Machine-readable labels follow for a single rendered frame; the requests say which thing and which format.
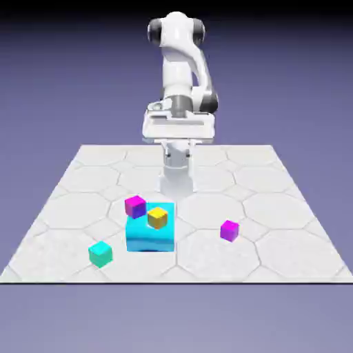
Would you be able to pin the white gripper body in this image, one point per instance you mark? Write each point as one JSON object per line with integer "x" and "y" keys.
{"x": 179, "y": 129}

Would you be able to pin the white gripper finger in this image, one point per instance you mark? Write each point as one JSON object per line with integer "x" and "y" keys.
{"x": 167, "y": 154}
{"x": 189, "y": 154}

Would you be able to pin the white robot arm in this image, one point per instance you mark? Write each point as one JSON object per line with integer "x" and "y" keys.
{"x": 176, "y": 55}

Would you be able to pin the small magenta cube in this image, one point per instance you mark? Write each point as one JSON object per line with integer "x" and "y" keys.
{"x": 135, "y": 206}

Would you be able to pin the small yellow cube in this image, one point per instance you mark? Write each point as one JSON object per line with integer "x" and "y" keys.
{"x": 157, "y": 218}

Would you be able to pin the small purple cube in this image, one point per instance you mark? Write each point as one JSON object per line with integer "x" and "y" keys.
{"x": 229, "y": 231}

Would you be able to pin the small teal cube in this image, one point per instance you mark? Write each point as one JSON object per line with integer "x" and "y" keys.
{"x": 100, "y": 254}

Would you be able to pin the large cyan box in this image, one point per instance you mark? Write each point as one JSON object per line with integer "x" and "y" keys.
{"x": 150, "y": 240}

